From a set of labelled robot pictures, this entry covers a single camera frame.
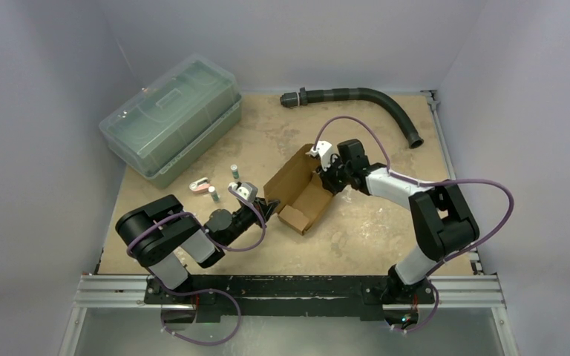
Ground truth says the aluminium frame profile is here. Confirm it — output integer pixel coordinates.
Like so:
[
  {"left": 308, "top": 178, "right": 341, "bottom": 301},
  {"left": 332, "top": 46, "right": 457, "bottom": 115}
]
[{"left": 59, "top": 274, "right": 519, "bottom": 355}]

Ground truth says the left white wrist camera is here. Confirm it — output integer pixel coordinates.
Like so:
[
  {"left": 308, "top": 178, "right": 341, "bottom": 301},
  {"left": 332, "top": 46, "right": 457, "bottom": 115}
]
[{"left": 228, "top": 182, "right": 258, "bottom": 203}]

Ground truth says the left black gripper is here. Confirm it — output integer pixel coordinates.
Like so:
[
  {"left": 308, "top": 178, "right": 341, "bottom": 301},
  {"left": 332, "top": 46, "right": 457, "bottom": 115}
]
[{"left": 221, "top": 196, "right": 280, "bottom": 247}]

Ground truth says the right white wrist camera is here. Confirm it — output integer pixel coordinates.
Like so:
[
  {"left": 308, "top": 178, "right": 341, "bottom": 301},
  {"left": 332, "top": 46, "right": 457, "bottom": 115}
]
[{"left": 307, "top": 140, "right": 337, "bottom": 171}]

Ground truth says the pink white small tool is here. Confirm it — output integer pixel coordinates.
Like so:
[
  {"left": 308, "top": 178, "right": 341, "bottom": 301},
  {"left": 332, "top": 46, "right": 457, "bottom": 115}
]
[{"left": 189, "top": 177, "right": 211, "bottom": 194}]

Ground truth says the small green white vial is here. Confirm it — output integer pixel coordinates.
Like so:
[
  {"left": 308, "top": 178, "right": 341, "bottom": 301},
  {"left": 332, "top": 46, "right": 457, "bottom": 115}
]
[{"left": 208, "top": 186, "right": 220, "bottom": 202}]

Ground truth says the purple cable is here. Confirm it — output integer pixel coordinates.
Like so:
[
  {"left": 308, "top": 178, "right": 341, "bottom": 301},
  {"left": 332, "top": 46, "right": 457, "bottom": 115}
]
[
  {"left": 126, "top": 184, "right": 268, "bottom": 346},
  {"left": 313, "top": 116, "right": 516, "bottom": 337}
]

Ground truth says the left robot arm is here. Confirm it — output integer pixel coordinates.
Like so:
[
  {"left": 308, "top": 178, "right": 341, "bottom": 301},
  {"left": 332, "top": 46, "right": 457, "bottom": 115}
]
[{"left": 115, "top": 194, "right": 280, "bottom": 303}]

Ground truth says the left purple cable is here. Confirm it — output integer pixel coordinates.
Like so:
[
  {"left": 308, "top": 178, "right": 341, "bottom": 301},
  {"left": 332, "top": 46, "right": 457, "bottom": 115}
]
[{"left": 126, "top": 184, "right": 268, "bottom": 346}]

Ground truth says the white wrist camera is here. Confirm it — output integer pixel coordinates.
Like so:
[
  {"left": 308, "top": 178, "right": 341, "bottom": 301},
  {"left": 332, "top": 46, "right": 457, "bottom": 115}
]
[
  {"left": 228, "top": 182, "right": 258, "bottom": 203},
  {"left": 307, "top": 140, "right": 337, "bottom": 171}
]

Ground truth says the black corrugated hose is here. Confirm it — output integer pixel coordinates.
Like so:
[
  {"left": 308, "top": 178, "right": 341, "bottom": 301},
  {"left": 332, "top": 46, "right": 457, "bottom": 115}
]
[{"left": 280, "top": 87, "right": 425, "bottom": 149}]

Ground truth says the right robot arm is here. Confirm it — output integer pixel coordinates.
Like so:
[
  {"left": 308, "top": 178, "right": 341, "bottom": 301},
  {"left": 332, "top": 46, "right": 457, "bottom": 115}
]
[{"left": 309, "top": 139, "right": 479, "bottom": 302}]

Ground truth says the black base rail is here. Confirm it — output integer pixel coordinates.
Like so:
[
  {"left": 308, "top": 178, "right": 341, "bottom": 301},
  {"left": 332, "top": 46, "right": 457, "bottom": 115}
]
[{"left": 144, "top": 274, "right": 436, "bottom": 325}]

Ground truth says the clear plastic storage box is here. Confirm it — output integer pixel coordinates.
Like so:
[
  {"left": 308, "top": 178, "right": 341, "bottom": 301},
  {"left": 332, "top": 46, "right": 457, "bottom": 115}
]
[{"left": 99, "top": 54, "right": 242, "bottom": 189}]

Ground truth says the brown cardboard box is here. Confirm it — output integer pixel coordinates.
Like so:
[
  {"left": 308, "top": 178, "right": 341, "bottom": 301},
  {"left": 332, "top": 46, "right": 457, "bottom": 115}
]
[{"left": 263, "top": 143, "right": 333, "bottom": 235}]

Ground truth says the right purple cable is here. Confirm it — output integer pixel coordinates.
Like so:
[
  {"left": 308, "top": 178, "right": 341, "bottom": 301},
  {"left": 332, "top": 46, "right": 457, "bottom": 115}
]
[{"left": 313, "top": 116, "right": 516, "bottom": 337}]

